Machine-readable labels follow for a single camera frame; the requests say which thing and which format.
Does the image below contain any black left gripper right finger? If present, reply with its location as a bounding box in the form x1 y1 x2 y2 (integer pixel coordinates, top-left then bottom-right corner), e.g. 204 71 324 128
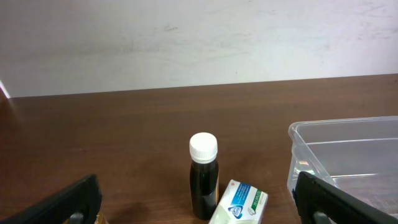
292 171 397 224

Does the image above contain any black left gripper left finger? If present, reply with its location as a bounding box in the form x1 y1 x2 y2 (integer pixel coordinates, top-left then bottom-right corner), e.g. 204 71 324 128
1 174 102 224

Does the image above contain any white Panadol box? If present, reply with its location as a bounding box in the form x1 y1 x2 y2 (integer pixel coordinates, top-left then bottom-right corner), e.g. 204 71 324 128
209 179 269 224

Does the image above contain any dark bottle white cap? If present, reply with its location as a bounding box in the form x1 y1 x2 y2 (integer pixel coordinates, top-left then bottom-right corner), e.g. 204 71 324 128
189 133 219 220

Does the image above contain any clear plastic container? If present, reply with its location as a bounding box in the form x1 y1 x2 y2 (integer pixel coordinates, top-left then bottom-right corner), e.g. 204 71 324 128
287 116 397 217

